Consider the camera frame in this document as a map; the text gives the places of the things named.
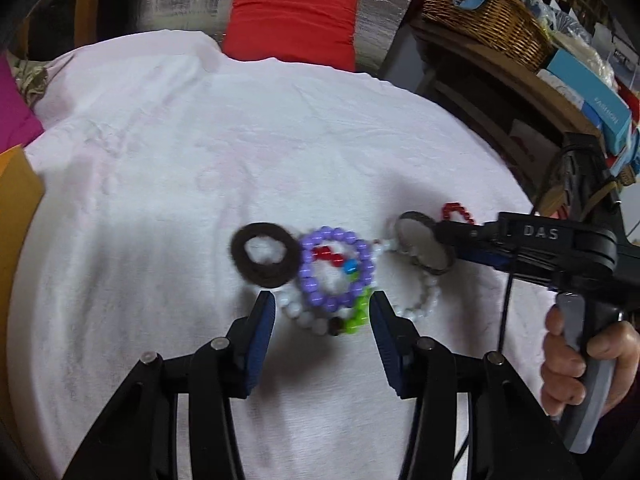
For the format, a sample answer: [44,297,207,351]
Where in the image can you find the multicolour bead bracelet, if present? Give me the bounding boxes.
[311,245,375,337]

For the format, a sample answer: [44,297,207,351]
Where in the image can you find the silver foil sheet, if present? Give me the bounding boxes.
[140,0,431,73]

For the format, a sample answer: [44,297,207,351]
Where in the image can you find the white bead bracelet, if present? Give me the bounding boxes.
[276,237,443,336]

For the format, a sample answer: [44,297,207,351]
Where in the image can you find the striped patterned cloth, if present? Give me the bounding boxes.
[14,59,51,108]

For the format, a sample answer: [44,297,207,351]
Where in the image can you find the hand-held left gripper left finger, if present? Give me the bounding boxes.
[62,291,277,480]

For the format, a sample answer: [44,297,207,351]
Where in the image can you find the pale pink towel blanket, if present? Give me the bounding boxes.
[7,30,571,480]

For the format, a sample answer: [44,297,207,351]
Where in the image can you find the wooden shelf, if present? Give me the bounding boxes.
[395,15,606,201]

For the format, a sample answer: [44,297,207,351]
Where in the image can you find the clear plastic bags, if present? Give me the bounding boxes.
[520,0,616,81]

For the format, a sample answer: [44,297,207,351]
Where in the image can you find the orange box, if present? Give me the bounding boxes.
[0,144,47,361]

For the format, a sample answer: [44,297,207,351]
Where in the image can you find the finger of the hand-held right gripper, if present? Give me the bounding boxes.
[452,242,523,273]
[434,221,503,247]

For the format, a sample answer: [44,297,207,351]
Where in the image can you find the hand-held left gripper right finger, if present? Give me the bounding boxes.
[369,290,583,480]

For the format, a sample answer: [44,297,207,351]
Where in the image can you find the brown hair tie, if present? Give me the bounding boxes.
[231,222,302,289]

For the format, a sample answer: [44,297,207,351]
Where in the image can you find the red bead bracelet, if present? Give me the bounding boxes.
[441,202,477,226]

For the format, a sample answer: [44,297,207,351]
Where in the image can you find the person's right hand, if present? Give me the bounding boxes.
[541,304,640,417]

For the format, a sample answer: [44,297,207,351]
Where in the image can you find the blue cardboard box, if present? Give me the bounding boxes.
[546,49,632,153]

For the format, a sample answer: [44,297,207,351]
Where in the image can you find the black cable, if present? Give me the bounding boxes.
[497,255,513,357]

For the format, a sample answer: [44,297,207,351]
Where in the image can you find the purple bead bracelet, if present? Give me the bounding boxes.
[298,227,377,313]

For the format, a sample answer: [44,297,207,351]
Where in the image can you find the black hair tie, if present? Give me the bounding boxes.
[395,211,454,276]

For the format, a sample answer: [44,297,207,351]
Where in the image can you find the wicker basket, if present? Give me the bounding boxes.
[422,0,556,72]

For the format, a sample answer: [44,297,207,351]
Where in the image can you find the red cushion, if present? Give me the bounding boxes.
[221,0,362,72]

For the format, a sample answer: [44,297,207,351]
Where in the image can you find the magenta cushion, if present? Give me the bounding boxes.
[0,55,45,153]

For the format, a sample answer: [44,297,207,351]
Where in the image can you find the black strapped bag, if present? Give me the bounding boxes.
[557,132,638,221]

